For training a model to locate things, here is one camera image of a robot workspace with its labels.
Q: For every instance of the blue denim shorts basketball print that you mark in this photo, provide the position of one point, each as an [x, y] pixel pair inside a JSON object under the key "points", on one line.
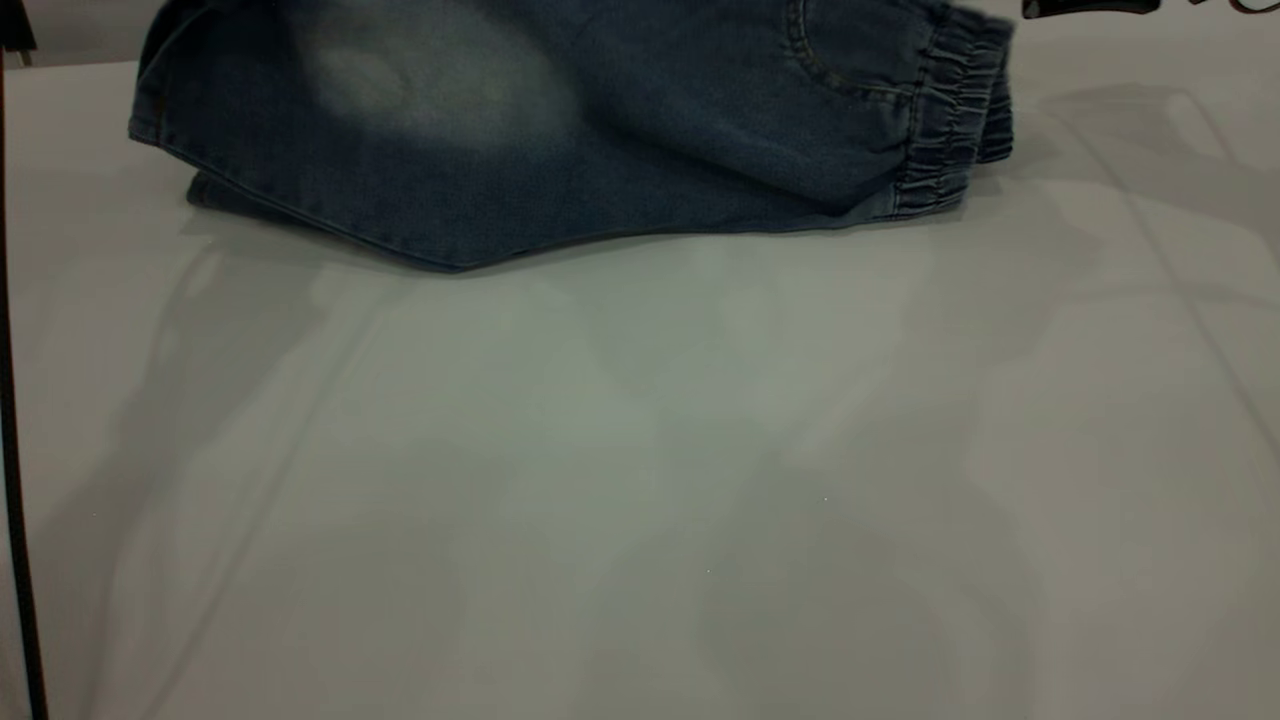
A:
{"points": [[650, 150]]}

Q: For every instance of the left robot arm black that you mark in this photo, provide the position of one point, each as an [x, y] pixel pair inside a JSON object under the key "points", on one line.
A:
{"points": [[15, 20]]}

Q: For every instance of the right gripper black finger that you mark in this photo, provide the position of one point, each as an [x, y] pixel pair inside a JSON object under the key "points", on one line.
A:
{"points": [[1090, 8]]}

